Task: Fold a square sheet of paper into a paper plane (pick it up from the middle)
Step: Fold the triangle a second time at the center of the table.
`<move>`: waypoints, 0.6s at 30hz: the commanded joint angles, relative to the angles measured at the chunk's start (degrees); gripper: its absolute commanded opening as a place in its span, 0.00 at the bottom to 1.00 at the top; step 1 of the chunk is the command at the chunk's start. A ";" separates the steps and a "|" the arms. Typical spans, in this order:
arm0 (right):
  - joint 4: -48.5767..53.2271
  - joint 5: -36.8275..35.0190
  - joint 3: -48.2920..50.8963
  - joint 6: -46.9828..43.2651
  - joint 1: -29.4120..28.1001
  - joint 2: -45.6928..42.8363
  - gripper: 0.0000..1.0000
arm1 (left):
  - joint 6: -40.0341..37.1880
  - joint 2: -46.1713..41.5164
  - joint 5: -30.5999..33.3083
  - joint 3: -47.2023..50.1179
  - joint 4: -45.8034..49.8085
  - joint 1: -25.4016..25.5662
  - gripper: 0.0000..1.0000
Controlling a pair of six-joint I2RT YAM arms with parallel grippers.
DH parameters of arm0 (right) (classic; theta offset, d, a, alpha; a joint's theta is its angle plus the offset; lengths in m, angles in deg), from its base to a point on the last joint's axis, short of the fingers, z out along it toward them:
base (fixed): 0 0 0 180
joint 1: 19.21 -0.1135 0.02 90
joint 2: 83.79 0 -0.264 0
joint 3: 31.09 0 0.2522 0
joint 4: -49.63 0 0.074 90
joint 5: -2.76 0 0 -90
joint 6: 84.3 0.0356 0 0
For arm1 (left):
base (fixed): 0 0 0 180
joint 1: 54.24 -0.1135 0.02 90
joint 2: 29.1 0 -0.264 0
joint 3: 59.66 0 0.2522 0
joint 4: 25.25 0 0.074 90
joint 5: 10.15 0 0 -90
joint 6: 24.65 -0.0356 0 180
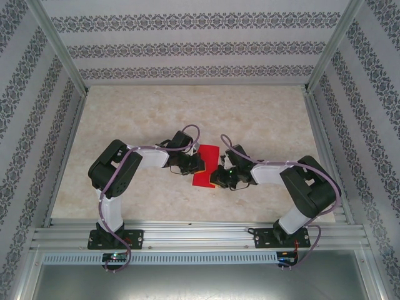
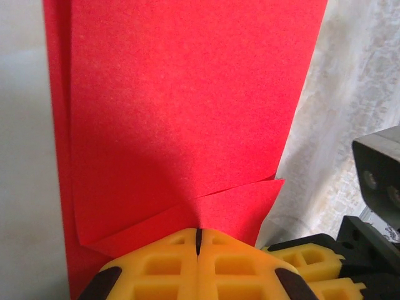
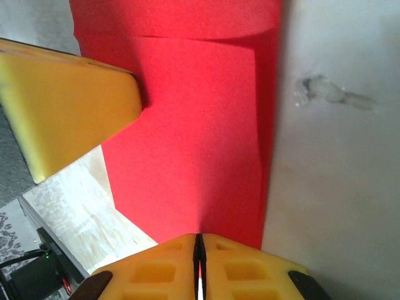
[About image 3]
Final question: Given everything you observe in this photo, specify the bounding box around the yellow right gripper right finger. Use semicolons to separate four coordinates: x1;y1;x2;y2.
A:
199;233;334;300

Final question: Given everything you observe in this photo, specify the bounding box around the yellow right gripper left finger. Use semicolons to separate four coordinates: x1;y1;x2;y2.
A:
67;232;201;300

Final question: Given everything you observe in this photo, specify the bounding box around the red paper sheet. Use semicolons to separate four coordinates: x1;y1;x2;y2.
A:
68;0;284;251

